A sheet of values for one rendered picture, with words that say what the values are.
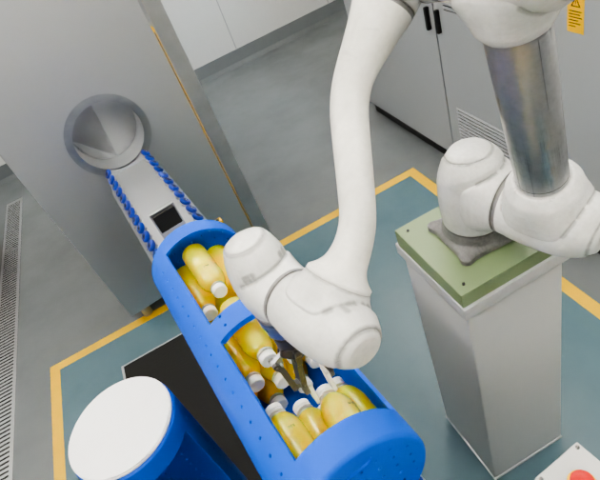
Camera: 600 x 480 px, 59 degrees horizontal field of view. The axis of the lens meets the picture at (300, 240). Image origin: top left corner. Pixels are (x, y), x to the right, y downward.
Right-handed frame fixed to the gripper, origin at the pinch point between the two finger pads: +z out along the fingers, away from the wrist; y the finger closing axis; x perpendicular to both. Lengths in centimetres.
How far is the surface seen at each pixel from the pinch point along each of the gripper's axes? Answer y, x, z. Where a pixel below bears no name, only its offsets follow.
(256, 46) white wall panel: -186, -481, 105
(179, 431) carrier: 32.6, -25.2, 16.4
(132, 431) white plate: 41, -29, 11
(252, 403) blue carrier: 13.2, -0.8, -6.5
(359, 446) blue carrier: 2.2, 20.7, -8.3
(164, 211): 5, -105, 7
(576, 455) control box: -26.4, 38.6, 4.8
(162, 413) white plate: 33.5, -28.3, 10.9
